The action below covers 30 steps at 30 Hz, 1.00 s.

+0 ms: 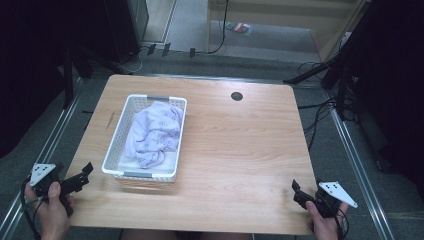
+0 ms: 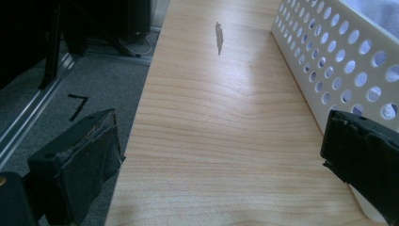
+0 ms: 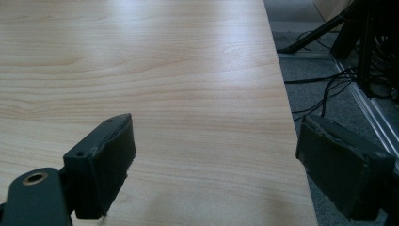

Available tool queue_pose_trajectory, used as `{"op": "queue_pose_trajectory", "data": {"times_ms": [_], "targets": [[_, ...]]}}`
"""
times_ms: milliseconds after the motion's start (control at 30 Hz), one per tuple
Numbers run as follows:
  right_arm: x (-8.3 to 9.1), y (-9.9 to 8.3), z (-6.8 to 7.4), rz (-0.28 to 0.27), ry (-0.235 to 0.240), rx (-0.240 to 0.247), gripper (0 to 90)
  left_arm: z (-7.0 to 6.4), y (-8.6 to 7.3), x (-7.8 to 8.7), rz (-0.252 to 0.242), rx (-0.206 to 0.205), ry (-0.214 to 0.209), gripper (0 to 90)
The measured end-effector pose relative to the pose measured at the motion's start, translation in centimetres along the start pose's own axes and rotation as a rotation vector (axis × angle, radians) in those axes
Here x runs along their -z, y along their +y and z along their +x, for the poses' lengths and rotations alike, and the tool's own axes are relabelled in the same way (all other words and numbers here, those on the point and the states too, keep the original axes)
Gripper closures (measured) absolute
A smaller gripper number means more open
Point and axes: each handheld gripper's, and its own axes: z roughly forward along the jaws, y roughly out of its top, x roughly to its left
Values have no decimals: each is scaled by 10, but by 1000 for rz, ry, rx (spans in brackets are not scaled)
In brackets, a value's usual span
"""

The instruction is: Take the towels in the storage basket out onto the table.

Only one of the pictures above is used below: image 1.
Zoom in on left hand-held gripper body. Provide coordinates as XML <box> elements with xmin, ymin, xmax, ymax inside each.
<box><xmin>29</xmin><ymin>162</ymin><xmax>75</xmax><ymax>218</ymax></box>

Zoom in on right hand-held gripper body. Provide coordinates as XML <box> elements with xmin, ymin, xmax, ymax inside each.
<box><xmin>312</xmin><ymin>180</ymin><xmax>360</xmax><ymax>220</ymax></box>

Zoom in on white perforated plastic basket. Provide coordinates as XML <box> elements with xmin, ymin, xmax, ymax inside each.
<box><xmin>101</xmin><ymin>93</ymin><xmax>189</xmax><ymax>184</ymax></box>

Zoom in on lavender patterned cloth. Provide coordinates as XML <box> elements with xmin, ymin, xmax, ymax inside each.
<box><xmin>123</xmin><ymin>100</ymin><xmax>185</xmax><ymax>170</ymax></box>

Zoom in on person's right hand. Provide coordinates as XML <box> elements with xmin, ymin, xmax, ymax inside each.
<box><xmin>305</xmin><ymin>200</ymin><xmax>350</xmax><ymax>240</ymax></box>

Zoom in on person's left hand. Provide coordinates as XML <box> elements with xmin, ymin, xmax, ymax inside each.
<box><xmin>24</xmin><ymin>181</ymin><xmax>76</xmax><ymax>240</ymax></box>

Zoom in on black metal stand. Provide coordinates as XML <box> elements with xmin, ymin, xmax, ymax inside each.
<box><xmin>282</xmin><ymin>0</ymin><xmax>381</xmax><ymax>122</ymax></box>

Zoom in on dark cabinet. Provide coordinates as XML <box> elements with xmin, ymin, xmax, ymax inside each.
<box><xmin>102</xmin><ymin>0</ymin><xmax>150</xmax><ymax>65</ymax></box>

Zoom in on colourful packet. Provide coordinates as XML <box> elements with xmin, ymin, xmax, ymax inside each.
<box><xmin>225</xmin><ymin>21</ymin><xmax>254</xmax><ymax>36</ymax></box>

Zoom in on metal floor rail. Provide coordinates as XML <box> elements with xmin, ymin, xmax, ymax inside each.
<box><xmin>327</xmin><ymin>99</ymin><xmax>397</xmax><ymax>240</ymax></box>
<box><xmin>0</xmin><ymin>77</ymin><xmax>84</xmax><ymax>240</ymax></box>

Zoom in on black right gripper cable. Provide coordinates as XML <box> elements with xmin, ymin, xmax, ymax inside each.
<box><xmin>333</xmin><ymin>199</ymin><xmax>351</xmax><ymax>240</ymax></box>

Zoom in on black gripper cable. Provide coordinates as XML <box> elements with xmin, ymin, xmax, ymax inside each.
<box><xmin>333</xmin><ymin>199</ymin><xmax>351</xmax><ymax>240</ymax></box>
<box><xmin>19</xmin><ymin>177</ymin><xmax>43</xmax><ymax>240</ymax></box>

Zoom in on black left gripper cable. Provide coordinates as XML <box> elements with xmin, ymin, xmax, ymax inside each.
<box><xmin>19</xmin><ymin>177</ymin><xmax>43</xmax><ymax>240</ymax></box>

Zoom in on black floor cables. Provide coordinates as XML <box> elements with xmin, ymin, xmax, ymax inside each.
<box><xmin>297</xmin><ymin>60</ymin><xmax>338</xmax><ymax>152</ymax></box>

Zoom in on black upright post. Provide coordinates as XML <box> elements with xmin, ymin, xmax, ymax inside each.
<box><xmin>62</xmin><ymin>45</ymin><xmax>75</xmax><ymax>110</ymax></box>

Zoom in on white floor cable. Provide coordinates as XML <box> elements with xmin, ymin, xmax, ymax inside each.
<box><xmin>117</xmin><ymin>47</ymin><xmax>150</xmax><ymax>75</ymax></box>

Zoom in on black hanging cable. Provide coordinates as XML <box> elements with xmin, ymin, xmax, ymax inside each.
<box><xmin>205</xmin><ymin>0</ymin><xmax>230</xmax><ymax>55</ymax></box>

